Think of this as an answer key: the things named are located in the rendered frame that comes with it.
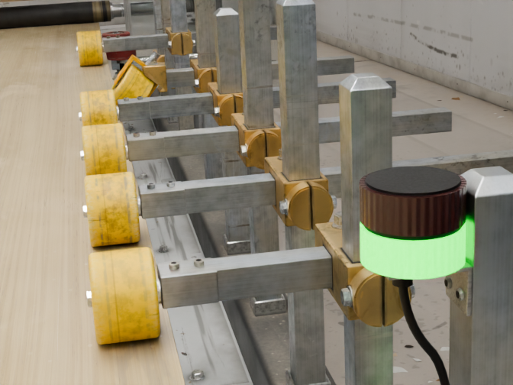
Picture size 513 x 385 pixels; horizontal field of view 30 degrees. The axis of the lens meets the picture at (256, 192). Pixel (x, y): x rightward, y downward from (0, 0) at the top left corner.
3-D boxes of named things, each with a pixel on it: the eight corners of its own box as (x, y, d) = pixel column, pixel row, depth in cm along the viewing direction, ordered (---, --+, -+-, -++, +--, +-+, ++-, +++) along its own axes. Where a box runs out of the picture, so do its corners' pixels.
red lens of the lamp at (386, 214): (443, 198, 58) (443, 163, 57) (483, 229, 52) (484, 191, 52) (347, 208, 57) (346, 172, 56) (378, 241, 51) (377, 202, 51)
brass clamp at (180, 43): (189, 46, 234) (188, 25, 233) (196, 54, 221) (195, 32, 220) (164, 48, 233) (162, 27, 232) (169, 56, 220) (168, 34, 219)
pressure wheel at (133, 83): (129, 110, 184) (153, 77, 183) (132, 119, 177) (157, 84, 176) (104, 93, 182) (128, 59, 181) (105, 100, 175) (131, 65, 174)
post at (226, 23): (249, 287, 165) (234, 6, 151) (253, 295, 162) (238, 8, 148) (229, 289, 165) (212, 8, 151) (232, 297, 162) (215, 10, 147)
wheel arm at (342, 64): (350, 70, 188) (350, 55, 187) (354, 72, 185) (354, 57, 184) (164, 85, 182) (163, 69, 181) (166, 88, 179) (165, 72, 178)
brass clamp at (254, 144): (269, 143, 140) (268, 109, 139) (289, 167, 127) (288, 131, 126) (228, 147, 139) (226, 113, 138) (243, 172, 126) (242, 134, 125)
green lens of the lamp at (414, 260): (442, 236, 59) (443, 202, 58) (482, 272, 53) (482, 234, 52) (348, 247, 58) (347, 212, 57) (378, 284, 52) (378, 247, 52)
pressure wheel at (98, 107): (118, 130, 150) (118, 144, 158) (113, 82, 152) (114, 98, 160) (80, 133, 149) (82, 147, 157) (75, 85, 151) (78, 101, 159)
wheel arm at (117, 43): (294, 37, 235) (293, 21, 234) (297, 38, 232) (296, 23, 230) (88, 52, 227) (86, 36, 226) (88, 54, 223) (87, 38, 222)
